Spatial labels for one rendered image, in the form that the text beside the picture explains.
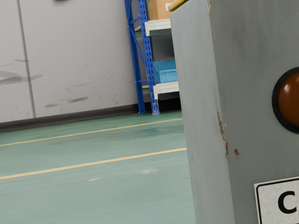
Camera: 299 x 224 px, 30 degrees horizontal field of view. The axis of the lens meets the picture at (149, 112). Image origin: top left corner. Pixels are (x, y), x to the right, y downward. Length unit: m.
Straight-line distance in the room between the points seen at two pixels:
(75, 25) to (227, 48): 5.17
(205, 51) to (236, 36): 0.01
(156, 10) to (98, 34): 0.79
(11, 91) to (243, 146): 5.11
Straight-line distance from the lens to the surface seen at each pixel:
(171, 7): 0.28
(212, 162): 0.24
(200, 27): 0.23
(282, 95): 0.22
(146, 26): 4.71
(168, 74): 4.77
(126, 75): 5.41
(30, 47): 5.34
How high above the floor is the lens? 0.28
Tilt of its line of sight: 3 degrees down
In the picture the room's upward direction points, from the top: 7 degrees counter-clockwise
